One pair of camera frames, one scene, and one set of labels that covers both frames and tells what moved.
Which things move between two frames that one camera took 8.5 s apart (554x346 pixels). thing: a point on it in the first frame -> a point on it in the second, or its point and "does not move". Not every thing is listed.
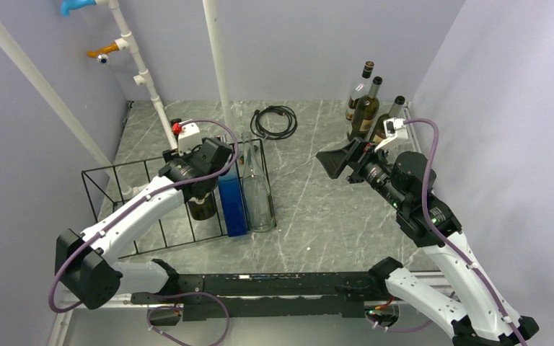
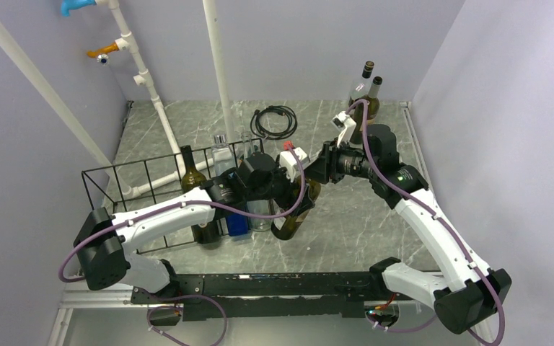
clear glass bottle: x=259 y=205 does not move
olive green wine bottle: x=380 y=133 -> x=285 y=228
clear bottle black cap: x=360 y=89 does not move
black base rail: x=223 y=295 does not move
